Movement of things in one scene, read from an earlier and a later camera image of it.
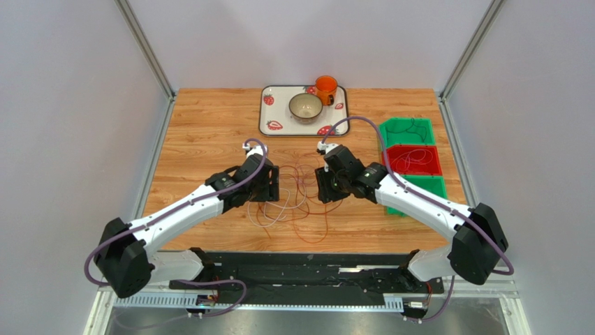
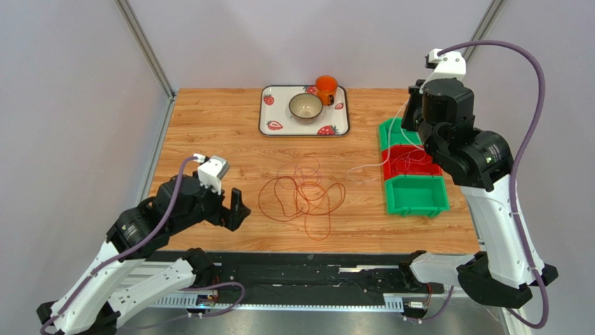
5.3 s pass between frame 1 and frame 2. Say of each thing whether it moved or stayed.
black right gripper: moved
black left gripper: moved
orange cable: moved
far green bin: stayed
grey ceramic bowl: stayed
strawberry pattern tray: stayed
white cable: moved
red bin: stayed
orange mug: stayed
